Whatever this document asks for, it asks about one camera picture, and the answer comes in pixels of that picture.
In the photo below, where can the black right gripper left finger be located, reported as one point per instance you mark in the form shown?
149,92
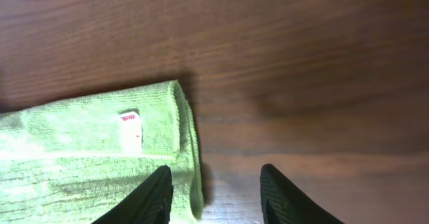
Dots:
149,203

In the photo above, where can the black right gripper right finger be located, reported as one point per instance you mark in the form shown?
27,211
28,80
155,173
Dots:
283,202

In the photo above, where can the light green microfiber cloth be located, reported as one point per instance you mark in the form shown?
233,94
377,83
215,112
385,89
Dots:
73,160

